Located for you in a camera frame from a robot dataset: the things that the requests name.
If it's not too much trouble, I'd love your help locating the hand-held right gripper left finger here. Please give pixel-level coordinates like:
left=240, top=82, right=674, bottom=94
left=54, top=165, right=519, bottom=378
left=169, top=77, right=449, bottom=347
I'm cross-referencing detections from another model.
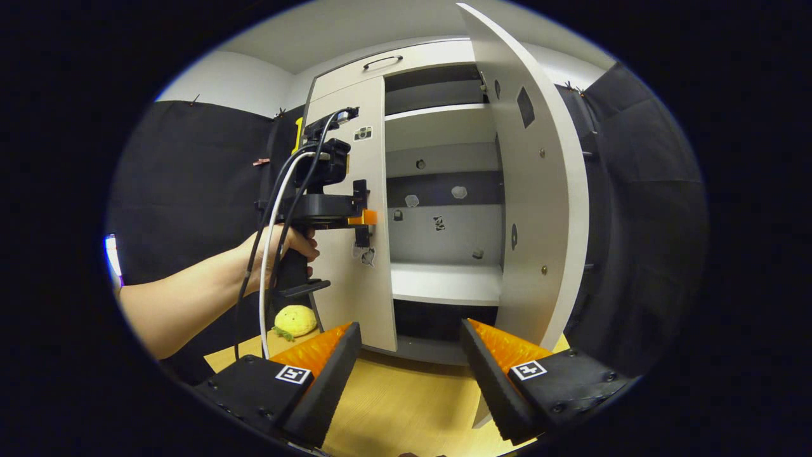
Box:
left=193, top=321, right=362, bottom=448

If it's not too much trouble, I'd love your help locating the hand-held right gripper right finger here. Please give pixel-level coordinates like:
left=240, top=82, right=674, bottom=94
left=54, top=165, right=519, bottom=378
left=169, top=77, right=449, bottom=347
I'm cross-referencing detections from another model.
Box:
left=460, top=317, right=637, bottom=445

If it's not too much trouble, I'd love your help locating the black door handle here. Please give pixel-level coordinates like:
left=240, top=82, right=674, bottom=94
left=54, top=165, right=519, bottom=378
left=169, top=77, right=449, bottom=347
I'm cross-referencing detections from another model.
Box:
left=353, top=180, right=372, bottom=248

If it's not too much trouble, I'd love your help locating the grey cabinet door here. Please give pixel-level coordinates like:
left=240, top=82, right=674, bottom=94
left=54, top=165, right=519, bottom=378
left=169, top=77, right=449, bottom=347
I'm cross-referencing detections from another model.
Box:
left=304, top=76, right=398, bottom=353
left=457, top=2, right=591, bottom=429

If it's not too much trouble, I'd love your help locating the grey double-door shoe cabinet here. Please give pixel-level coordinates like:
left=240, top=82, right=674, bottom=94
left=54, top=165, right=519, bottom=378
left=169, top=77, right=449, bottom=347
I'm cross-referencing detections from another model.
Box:
left=303, top=38, right=508, bottom=369

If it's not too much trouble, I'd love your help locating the white cabinet shelf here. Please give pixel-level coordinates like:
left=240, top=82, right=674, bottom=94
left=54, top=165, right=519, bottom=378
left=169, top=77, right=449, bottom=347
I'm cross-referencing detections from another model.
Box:
left=389, top=262, right=504, bottom=307
left=384, top=103, right=499, bottom=153

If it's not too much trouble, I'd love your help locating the grey cabinet drawer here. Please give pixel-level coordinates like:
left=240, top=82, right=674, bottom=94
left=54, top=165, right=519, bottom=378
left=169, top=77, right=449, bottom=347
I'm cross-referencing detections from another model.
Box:
left=310, top=39, right=476, bottom=102

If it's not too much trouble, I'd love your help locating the yellow plush toy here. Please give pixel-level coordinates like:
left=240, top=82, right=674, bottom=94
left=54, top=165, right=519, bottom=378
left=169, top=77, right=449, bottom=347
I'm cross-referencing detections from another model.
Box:
left=272, top=305, right=318, bottom=342

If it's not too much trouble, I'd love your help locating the black backdrop cloth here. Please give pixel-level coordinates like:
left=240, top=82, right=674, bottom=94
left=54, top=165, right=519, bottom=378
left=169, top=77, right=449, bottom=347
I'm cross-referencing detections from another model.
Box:
left=107, top=62, right=708, bottom=381

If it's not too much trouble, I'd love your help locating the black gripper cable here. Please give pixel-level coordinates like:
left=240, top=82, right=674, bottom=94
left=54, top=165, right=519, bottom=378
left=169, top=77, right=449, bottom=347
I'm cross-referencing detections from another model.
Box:
left=233, top=143, right=318, bottom=362
left=266, top=109, right=356, bottom=318

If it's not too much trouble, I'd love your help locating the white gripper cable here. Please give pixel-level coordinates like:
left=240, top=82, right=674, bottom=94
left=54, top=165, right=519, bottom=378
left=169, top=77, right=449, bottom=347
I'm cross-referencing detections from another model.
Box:
left=259, top=150, right=331, bottom=361

